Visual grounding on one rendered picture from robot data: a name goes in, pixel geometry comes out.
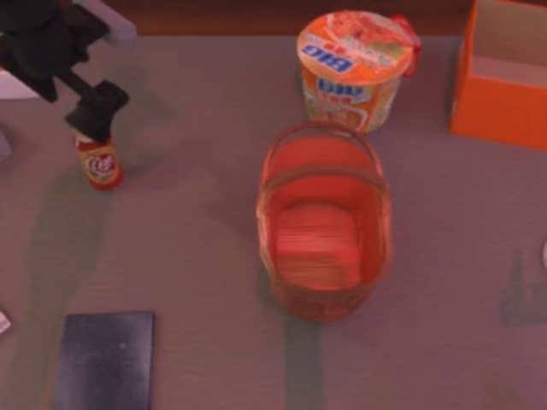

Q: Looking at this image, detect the orange cardboard box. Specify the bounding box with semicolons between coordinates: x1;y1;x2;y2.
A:
448;0;547;151

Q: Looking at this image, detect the dark blue flat panel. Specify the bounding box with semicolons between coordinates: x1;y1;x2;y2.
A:
52;311;156;410

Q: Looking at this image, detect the orange instant noodle cup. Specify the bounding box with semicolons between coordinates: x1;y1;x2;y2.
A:
297;11;422;135

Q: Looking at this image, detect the orange wicker basket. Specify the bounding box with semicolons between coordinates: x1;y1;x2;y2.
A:
255;120;393;322

